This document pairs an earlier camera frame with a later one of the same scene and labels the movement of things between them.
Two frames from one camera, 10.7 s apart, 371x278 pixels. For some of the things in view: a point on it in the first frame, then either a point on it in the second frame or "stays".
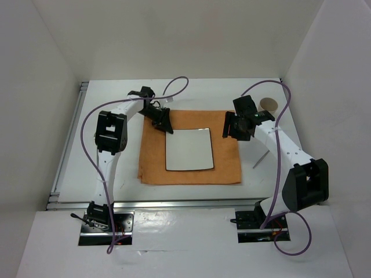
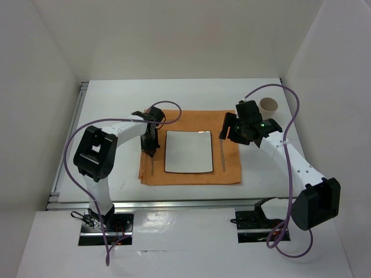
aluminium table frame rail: [53, 203] stays
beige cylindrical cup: [269, 104] stays
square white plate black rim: [189, 149] stays
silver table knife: [261, 158] to [222, 153]
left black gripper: [163, 119] to [151, 149]
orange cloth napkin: [152, 165] stays
